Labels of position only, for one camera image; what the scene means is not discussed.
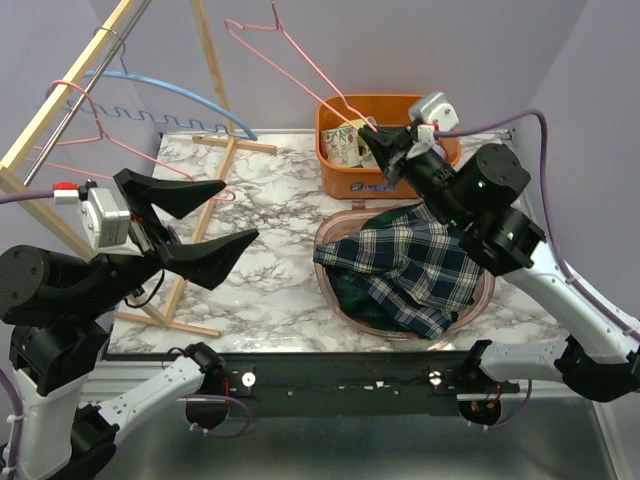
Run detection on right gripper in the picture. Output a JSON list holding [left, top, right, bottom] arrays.
[[359, 122, 473, 230]]

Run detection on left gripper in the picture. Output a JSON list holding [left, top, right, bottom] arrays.
[[74, 166, 261, 317]]

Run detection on light blue plastic hanger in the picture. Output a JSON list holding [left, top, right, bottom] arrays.
[[43, 69, 259, 142]]

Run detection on navy white plaid skirt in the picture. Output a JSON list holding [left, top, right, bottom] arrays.
[[313, 205, 485, 341]]

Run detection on dark green plaid skirt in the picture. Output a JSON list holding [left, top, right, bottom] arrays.
[[313, 204, 416, 337]]

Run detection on pink wire hanger with plaid skirt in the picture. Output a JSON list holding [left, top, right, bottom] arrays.
[[224, 0, 379, 132]]

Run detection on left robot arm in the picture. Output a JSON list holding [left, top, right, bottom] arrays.
[[1, 169, 257, 479]]

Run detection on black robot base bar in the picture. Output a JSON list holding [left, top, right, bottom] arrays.
[[164, 349, 521, 419]]

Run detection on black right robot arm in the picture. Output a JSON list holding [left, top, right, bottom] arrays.
[[313, 121, 639, 402]]

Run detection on pale green mug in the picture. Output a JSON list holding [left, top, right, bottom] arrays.
[[344, 117, 380, 160]]

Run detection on lavender plastic cup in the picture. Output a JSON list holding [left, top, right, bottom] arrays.
[[432, 144, 448, 160]]

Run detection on cat pattern ceramic mug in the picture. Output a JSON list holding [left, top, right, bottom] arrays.
[[320, 126, 360, 168]]

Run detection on orange plastic tub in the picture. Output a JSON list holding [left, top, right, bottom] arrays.
[[315, 93, 462, 201]]

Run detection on transparent pink plastic tray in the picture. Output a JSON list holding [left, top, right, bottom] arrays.
[[314, 200, 495, 341]]

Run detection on wooden clothes rack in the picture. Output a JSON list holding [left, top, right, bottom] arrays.
[[0, 0, 279, 337]]

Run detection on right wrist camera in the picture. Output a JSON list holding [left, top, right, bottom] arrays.
[[407, 91, 460, 159]]

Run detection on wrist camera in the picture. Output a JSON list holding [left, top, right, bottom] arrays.
[[407, 91, 460, 159], [53, 181, 142, 256]]

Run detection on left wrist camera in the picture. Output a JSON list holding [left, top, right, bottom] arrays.
[[53, 181, 142, 256]]

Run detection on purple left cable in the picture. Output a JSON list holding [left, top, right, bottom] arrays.
[[0, 187, 56, 480]]

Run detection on purple cable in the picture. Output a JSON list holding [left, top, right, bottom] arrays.
[[0, 187, 56, 480], [434, 109, 640, 432]]

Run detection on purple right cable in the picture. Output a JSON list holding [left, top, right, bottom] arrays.
[[434, 109, 640, 432]]

